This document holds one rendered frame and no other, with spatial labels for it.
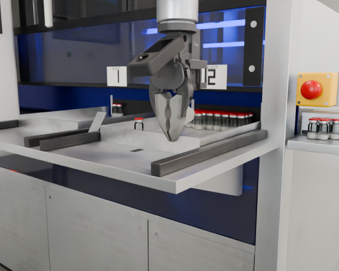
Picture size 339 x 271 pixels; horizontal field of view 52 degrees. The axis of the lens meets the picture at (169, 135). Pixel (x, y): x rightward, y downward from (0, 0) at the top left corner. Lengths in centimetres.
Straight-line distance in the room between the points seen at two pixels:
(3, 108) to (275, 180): 101
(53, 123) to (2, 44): 58
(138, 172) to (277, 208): 44
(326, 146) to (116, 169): 46
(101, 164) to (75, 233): 86
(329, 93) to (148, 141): 38
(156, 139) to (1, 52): 88
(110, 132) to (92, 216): 60
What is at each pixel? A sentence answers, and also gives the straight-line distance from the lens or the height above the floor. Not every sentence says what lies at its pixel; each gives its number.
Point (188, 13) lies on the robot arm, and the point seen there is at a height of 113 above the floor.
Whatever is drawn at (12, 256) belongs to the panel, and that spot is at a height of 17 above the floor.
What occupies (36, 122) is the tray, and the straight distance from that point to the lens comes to 100.
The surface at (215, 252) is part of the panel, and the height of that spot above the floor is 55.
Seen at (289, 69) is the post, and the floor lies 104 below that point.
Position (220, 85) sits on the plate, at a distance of 89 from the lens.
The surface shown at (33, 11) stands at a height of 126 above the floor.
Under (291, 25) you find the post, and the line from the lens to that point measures 83.
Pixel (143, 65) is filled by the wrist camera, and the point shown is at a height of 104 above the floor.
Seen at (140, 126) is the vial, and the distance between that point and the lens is 80.
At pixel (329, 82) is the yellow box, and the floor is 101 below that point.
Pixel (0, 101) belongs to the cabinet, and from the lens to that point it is 143.
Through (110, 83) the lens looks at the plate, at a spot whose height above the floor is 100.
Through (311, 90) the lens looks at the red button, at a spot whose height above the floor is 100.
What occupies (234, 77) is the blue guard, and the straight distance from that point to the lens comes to 88.
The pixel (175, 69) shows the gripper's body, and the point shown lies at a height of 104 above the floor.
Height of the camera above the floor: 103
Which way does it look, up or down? 10 degrees down
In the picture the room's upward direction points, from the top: straight up
